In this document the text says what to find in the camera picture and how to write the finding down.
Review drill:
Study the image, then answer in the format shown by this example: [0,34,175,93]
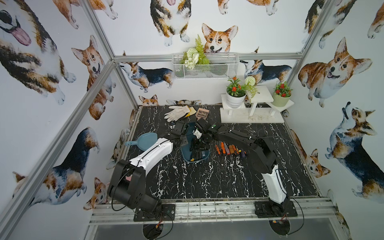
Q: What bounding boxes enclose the green fern white flowers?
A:
[181,35,210,70]

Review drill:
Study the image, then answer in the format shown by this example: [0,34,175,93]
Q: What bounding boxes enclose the amber handle black screwdriver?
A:
[229,145,235,155]

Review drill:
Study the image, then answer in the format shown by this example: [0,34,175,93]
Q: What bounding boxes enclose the white stepped plant stand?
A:
[220,86,294,124]

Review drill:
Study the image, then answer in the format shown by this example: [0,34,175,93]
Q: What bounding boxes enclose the brown litter scoop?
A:
[196,108,210,120]

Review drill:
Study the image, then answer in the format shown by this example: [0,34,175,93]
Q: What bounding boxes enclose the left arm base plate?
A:
[134,204,176,222]

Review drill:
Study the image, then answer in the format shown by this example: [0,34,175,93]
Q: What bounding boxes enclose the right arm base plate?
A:
[254,200,298,218]

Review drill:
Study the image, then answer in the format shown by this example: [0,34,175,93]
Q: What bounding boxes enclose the white pot red flowers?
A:
[226,77,247,109]

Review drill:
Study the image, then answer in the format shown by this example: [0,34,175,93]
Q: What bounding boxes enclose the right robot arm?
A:
[192,119,290,216]

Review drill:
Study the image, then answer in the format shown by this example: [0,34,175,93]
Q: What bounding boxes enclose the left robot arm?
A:
[108,121,188,220]

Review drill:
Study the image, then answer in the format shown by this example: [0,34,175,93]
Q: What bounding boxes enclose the white wire wall basket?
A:
[172,53,240,80]

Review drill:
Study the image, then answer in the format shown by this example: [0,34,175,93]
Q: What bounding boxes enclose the blue dustpan scoop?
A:
[125,133,158,151]

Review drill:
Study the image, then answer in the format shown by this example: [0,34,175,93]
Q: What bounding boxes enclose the white work glove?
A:
[164,106,190,122]

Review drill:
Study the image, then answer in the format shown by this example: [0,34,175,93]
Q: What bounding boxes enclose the green pot red flowers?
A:
[272,82,292,107]

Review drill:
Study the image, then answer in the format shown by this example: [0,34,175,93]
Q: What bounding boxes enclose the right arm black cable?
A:
[275,167,305,236]

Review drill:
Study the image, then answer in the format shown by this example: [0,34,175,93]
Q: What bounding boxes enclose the teal storage tray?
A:
[181,123,210,163]

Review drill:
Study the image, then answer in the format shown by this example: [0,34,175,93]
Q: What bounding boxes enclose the yellow sponge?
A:
[186,106,197,118]

